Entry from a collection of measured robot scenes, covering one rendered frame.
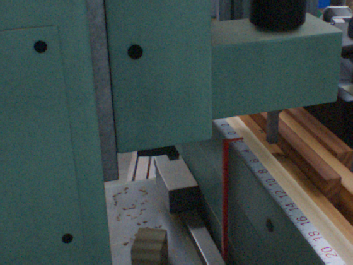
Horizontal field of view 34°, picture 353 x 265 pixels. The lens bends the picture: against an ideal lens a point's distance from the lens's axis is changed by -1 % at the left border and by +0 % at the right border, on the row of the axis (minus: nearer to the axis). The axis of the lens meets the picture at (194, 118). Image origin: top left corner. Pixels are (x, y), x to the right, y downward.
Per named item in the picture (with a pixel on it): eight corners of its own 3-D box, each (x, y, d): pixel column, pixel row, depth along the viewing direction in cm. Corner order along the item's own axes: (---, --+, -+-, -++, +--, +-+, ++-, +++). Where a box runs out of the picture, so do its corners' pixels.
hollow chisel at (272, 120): (277, 143, 57) (280, 97, 55) (269, 144, 57) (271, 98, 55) (273, 139, 58) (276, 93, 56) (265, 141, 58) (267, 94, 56)
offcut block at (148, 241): (132, 278, 62) (130, 250, 60) (140, 254, 66) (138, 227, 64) (161, 281, 61) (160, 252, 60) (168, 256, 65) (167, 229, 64)
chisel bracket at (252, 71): (337, 117, 54) (345, 30, 51) (195, 139, 51) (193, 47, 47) (302, 89, 61) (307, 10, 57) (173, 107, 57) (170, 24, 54)
